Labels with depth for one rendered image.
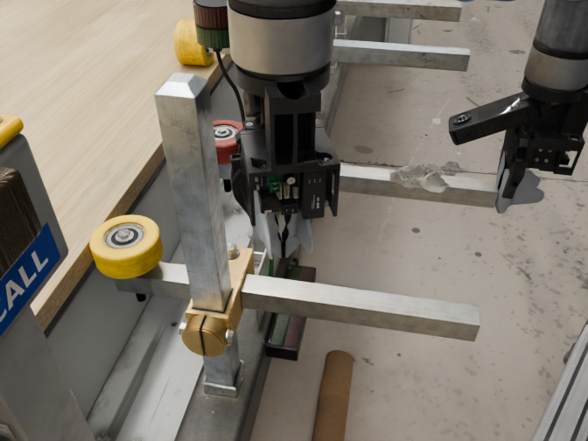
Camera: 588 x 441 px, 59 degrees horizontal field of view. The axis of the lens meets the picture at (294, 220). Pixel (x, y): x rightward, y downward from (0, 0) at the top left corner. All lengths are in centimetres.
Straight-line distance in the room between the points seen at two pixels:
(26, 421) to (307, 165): 24
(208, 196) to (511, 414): 128
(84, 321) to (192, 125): 41
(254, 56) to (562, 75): 43
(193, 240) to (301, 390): 107
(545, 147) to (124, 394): 68
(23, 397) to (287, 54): 25
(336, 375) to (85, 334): 85
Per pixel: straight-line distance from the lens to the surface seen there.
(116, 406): 85
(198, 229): 51
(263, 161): 40
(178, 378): 85
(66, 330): 74
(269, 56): 37
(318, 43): 37
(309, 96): 37
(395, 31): 336
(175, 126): 45
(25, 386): 28
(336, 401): 145
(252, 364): 75
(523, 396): 167
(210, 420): 71
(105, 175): 77
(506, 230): 216
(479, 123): 74
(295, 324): 79
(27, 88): 106
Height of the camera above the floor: 131
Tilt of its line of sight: 40 degrees down
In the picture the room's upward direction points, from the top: straight up
